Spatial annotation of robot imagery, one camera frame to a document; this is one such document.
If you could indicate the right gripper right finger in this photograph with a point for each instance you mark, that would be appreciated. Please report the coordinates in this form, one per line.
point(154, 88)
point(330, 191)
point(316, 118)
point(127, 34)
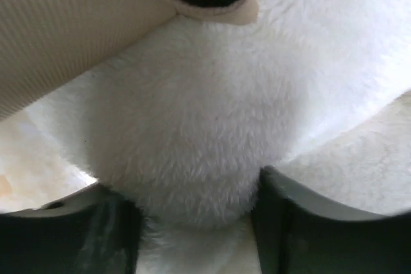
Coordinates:
point(300, 231)

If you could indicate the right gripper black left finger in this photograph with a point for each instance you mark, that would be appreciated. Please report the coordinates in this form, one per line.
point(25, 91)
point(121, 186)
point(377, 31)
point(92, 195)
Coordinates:
point(92, 231)

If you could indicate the white fluffy cushion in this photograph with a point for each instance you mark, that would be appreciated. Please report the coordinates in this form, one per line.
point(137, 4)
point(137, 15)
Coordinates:
point(181, 123)

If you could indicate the beige fabric pet tent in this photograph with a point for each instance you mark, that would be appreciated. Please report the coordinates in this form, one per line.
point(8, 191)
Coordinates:
point(46, 43)

